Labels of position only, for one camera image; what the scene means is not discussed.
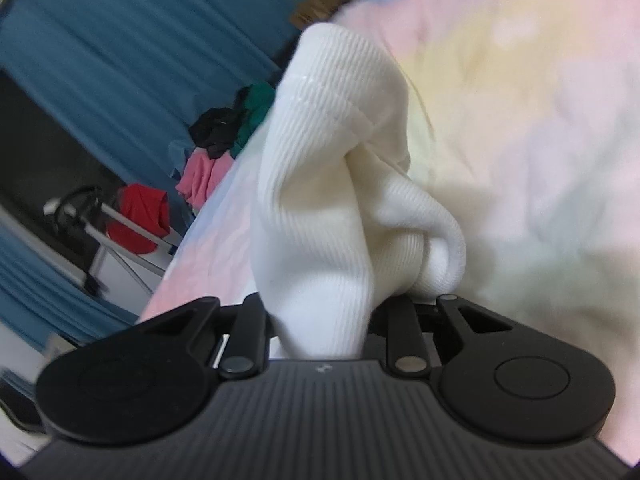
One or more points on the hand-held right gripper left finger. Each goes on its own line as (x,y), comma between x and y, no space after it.
(248,325)

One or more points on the metal folding rack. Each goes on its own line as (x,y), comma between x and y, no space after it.
(100,240)

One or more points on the black garment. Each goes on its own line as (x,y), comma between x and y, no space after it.
(217,131)

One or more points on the white ribbed garment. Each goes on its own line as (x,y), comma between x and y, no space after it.
(320,200)

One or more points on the green garment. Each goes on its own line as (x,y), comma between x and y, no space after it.
(254,110)

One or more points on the red garment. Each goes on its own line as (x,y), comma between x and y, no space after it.
(137,217)

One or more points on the blue curtain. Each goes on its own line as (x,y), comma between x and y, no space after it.
(125,45)

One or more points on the pink garment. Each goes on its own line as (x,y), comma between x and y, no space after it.
(201,180)

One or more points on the pastel tie-dye blanket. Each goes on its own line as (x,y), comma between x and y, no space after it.
(520,135)

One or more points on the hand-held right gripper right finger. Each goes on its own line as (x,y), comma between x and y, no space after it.
(400,330)

